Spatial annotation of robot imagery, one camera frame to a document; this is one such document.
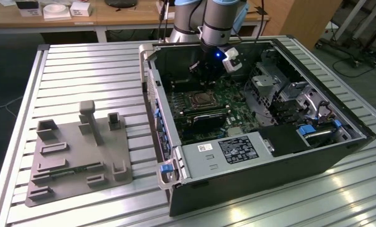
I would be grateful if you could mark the silver CPU with green edge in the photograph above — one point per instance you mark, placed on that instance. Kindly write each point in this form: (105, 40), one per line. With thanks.
(203, 98)

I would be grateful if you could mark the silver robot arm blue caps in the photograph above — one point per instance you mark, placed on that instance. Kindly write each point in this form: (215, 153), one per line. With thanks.
(217, 26)

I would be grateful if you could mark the CPU socket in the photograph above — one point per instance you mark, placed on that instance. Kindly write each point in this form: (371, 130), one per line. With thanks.
(190, 105)

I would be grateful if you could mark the silver metal drive cage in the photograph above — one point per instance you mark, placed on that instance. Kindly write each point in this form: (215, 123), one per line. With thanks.
(266, 81)

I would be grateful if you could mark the green motherboard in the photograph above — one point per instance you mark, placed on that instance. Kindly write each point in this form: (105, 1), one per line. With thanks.
(238, 116)

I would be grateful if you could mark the black graphics card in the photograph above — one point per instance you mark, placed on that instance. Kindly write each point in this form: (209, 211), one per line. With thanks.
(209, 123)

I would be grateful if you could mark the silver chipset heatsink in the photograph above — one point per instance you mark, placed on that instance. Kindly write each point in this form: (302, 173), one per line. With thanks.
(237, 132)

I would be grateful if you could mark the wooden cabinet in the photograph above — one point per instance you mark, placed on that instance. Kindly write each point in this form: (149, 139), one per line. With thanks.
(302, 23)

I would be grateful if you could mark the black round base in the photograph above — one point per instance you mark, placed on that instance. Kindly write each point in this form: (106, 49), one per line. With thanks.
(121, 2)

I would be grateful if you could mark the black plastic shroud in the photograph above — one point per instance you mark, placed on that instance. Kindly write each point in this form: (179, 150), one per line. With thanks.
(283, 139)

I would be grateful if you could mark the grey power supply unit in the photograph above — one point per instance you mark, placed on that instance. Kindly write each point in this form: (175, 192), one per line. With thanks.
(203, 163)

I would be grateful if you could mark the blue drive carrier latch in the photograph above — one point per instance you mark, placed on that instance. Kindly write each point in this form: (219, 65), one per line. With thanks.
(306, 132)

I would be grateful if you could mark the blue case latch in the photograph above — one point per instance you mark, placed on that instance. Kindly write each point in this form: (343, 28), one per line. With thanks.
(166, 169)

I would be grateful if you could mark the white cardboard box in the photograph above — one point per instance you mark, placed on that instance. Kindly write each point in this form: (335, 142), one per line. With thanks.
(81, 9)

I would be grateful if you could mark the black open PC case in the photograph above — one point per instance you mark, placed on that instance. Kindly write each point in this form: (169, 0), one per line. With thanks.
(270, 179)

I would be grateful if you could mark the white round holder box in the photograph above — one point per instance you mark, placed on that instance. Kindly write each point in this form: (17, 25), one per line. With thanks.
(57, 14)

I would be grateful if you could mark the grey parts rack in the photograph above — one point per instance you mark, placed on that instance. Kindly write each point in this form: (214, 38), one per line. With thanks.
(78, 151)

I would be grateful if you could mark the white box with black top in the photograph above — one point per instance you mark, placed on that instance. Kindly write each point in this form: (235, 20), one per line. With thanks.
(29, 11)

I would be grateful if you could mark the green RAM stick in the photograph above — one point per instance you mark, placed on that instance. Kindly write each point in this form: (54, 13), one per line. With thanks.
(69, 171)

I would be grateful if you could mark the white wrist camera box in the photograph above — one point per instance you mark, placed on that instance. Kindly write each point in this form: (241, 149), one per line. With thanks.
(234, 63)

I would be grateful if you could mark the wooden desk white frame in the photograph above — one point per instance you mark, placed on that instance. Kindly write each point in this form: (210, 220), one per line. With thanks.
(122, 16)

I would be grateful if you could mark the white wheeled cart frame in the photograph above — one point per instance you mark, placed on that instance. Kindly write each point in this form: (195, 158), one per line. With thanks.
(348, 20)

